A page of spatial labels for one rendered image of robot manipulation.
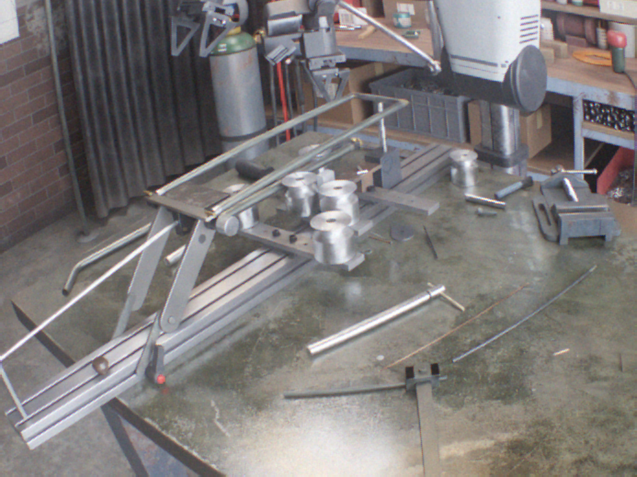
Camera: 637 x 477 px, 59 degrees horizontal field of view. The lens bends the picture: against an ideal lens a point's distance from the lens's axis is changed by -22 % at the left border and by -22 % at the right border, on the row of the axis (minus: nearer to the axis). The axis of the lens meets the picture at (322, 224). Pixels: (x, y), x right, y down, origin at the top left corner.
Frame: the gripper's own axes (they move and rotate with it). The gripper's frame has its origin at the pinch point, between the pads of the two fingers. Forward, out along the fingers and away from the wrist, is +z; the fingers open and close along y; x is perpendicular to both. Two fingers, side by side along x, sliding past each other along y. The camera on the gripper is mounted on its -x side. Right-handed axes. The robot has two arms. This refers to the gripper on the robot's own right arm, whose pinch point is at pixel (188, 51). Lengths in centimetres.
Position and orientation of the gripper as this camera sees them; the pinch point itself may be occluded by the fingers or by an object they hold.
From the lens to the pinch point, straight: 115.9
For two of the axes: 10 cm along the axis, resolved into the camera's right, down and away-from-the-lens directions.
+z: -2.6, 9.6, 1.0
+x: 6.8, 1.1, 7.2
